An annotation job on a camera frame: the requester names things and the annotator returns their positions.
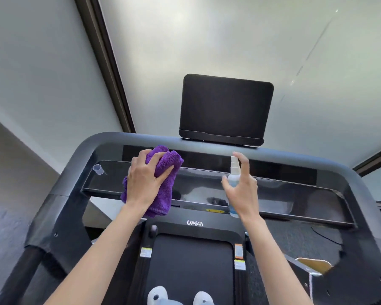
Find person's right hand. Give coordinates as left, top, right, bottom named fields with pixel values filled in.
left=221, top=152, right=261, bottom=221

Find person's left hand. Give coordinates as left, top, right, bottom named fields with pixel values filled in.
left=126, top=149, right=175, bottom=208

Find purple microfibre cloth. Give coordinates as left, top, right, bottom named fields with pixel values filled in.
left=120, top=145, right=185, bottom=218

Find clear spray bottle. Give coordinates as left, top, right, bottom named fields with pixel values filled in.
left=227, top=155, right=242, bottom=219

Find person's left forearm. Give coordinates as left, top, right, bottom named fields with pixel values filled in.
left=44, top=201, right=157, bottom=305

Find person's right forearm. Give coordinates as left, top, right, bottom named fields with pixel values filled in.
left=241, top=213, right=315, bottom=305

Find black tablet holder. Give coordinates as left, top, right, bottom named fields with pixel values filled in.
left=178, top=73, right=274, bottom=147

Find black treadmill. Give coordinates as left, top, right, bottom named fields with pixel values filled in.
left=0, top=132, right=381, bottom=305

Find white right shoe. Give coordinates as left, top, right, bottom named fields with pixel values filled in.
left=193, top=291, right=215, bottom=305

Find white shoe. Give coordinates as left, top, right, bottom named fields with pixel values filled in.
left=193, top=291, right=215, bottom=305
left=147, top=286, right=169, bottom=305

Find brown cardboard box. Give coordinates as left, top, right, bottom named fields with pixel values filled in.
left=295, top=257, right=334, bottom=277

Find white left shoe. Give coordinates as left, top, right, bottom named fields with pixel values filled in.
left=147, top=286, right=169, bottom=305

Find dark window frame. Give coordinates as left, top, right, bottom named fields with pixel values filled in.
left=73, top=0, right=136, bottom=134

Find black cable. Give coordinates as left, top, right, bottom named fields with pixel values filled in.
left=311, top=225, right=343, bottom=246

